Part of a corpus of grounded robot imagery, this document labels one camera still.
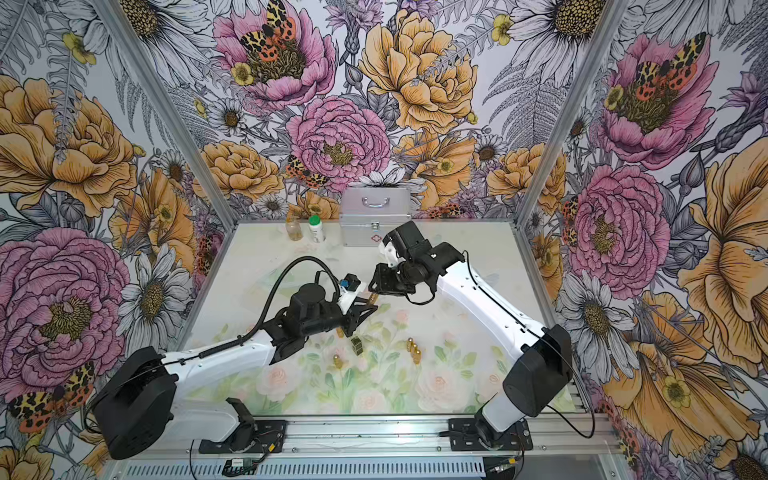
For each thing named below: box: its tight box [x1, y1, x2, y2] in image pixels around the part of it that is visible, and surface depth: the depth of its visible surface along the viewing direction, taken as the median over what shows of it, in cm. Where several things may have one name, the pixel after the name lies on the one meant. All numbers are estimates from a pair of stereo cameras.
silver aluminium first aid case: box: [340, 187, 412, 247], surface depth 114 cm
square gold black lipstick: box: [350, 336, 363, 356], surface depth 85 cm
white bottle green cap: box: [308, 214, 325, 243], surface depth 114 cm
